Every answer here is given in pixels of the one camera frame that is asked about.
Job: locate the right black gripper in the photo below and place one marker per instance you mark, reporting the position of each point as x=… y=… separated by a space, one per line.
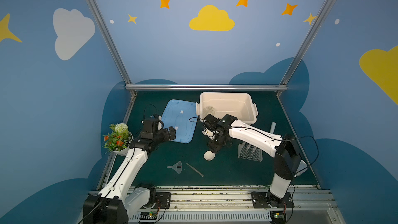
x=216 y=143

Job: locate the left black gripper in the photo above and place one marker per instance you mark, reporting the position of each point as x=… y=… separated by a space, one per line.
x=168 y=134

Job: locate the white ceramic mortar bowl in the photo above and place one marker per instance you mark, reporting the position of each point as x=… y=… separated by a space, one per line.
x=209 y=155

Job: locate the clear test tube rack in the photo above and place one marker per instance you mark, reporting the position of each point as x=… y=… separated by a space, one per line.
x=249 y=152

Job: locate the clear glass petri dish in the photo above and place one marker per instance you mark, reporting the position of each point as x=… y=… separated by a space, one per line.
x=209 y=110

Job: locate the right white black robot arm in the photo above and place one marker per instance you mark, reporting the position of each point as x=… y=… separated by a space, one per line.
x=287 y=154

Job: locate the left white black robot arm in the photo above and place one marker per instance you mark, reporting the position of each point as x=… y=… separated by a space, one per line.
x=113 y=204

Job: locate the white plastic storage bin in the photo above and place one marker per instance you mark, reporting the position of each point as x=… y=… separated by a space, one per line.
x=239 y=105

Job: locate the light blue bin lid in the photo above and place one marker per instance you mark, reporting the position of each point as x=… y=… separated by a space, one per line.
x=181 y=115

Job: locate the potted flower plant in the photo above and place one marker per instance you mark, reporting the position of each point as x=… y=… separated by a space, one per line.
x=118 y=141

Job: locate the clear plastic funnel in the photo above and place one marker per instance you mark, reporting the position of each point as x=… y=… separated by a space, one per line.
x=177 y=167

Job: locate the glass stirring rod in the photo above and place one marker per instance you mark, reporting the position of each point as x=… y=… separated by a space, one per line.
x=194 y=169

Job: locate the light blue plastic scoop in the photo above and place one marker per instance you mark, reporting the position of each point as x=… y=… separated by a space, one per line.
x=272 y=128

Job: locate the left controller circuit board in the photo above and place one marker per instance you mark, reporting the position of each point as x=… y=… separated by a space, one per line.
x=148 y=216

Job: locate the controller circuit board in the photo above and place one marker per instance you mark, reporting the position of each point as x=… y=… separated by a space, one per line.
x=278 y=218
x=148 y=216

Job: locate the clear plastic beaker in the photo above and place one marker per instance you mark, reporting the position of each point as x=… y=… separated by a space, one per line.
x=302 y=168

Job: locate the right controller circuit board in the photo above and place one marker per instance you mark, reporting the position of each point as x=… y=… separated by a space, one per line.
x=278 y=218

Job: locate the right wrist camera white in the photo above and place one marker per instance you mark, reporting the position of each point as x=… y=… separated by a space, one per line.
x=208 y=133

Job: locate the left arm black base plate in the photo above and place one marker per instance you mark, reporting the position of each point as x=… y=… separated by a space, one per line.
x=162 y=200

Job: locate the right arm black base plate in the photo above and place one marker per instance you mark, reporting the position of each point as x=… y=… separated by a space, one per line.
x=268 y=200

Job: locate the aluminium rail base frame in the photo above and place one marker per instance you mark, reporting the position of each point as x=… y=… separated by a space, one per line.
x=233 y=204

